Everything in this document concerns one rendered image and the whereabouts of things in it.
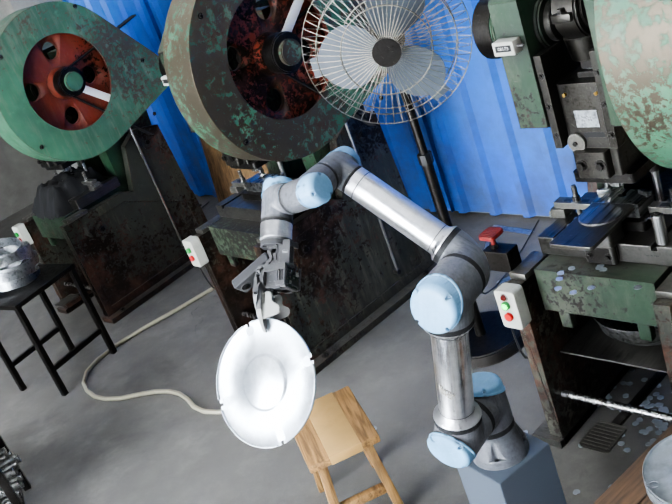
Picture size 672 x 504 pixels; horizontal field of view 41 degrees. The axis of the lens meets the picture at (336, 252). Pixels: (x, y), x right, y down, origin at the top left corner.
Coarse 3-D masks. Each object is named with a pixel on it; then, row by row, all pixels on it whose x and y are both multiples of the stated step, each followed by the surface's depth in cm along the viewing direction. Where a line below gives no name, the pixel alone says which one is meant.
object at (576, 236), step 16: (592, 208) 262; (608, 208) 259; (624, 208) 256; (576, 224) 258; (592, 224) 253; (608, 224) 251; (560, 240) 252; (576, 240) 249; (592, 240) 246; (608, 240) 253; (592, 256) 260; (608, 256) 256
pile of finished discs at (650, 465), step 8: (664, 440) 225; (656, 448) 224; (664, 448) 223; (648, 456) 222; (656, 456) 221; (664, 456) 220; (648, 464) 220; (656, 464) 219; (664, 464) 218; (648, 472) 218; (656, 472) 217; (664, 472) 216; (648, 480) 215; (656, 480) 214; (664, 480) 213; (648, 488) 213; (656, 488) 212; (664, 488) 211; (656, 496) 209; (664, 496) 209
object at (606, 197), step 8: (616, 192) 267; (624, 192) 266; (632, 192) 264; (600, 200) 266; (608, 200) 264; (616, 200) 263; (624, 200) 261; (632, 200) 259; (640, 200) 258; (648, 200) 260; (640, 208) 258; (632, 216) 260; (640, 216) 258
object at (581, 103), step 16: (576, 80) 247; (592, 80) 243; (560, 96) 251; (576, 96) 247; (592, 96) 243; (576, 112) 250; (592, 112) 246; (576, 128) 253; (592, 128) 249; (576, 144) 253; (592, 144) 252; (608, 144) 248; (624, 144) 249; (576, 160) 255; (592, 160) 251; (608, 160) 249; (624, 160) 250; (592, 176) 254; (608, 176) 250
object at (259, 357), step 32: (256, 320) 205; (224, 352) 210; (256, 352) 204; (288, 352) 199; (224, 384) 209; (256, 384) 203; (288, 384) 198; (224, 416) 208; (256, 416) 202; (288, 416) 197
